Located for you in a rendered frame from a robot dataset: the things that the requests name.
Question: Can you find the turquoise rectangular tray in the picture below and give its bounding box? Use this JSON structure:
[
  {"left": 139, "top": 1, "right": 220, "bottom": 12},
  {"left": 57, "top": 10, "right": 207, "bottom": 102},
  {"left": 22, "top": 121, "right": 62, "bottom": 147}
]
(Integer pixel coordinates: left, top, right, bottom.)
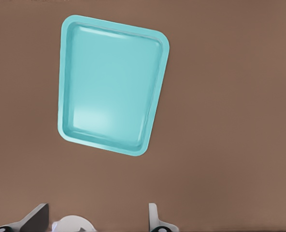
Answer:
[{"left": 57, "top": 14, "right": 171, "bottom": 157}]

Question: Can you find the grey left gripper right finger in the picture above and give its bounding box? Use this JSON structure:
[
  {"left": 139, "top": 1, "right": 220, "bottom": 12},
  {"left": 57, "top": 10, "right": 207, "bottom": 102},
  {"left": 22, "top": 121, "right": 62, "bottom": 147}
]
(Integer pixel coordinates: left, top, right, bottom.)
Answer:
[{"left": 148, "top": 203, "right": 180, "bottom": 232}]

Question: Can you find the white drainage pipe clamp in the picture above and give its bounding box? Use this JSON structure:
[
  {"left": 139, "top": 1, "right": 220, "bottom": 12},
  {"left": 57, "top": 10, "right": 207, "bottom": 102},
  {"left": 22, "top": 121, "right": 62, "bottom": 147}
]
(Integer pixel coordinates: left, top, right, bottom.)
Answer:
[{"left": 51, "top": 215, "right": 97, "bottom": 232}]

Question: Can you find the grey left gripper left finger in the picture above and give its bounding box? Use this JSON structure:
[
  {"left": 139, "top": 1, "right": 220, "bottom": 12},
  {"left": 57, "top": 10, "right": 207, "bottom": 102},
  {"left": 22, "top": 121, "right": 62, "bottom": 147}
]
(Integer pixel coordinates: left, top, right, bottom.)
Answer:
[{"left": 0, "top": 203, "right": 50, "bottom": 232}]

